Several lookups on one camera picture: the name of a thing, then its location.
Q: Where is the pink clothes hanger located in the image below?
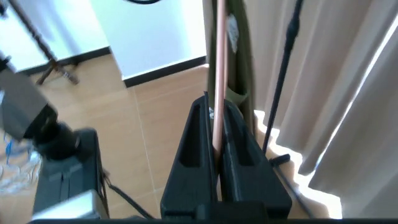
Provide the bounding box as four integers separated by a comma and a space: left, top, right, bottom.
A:
212, 0, 229, 161

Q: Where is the white cable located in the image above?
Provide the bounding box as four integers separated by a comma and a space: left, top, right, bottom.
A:
0, 152, 41, 195

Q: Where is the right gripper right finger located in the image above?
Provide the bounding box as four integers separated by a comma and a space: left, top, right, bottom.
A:
219, 99, 293, 218

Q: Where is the black cable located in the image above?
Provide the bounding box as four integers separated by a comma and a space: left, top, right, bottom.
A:
102, 170, 156, 220
123, 0, 162, 6

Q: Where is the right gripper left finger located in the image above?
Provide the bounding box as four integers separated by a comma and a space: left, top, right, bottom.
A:
160, 91, 218, 218

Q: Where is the black clothes rack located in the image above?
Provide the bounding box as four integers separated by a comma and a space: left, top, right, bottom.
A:
262, 0, 317, 218

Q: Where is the black tripod stand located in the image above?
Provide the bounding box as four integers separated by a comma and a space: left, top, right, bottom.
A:
7, 0, 80, 85

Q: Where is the beige curtain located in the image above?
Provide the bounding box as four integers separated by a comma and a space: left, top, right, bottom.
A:
201, 0, 398, 218

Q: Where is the green long-sleeved shirt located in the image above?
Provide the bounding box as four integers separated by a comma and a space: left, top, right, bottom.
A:
206, 0, 256, 133

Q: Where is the blue cable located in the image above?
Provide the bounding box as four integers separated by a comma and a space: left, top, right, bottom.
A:
4, 138, 32, 166

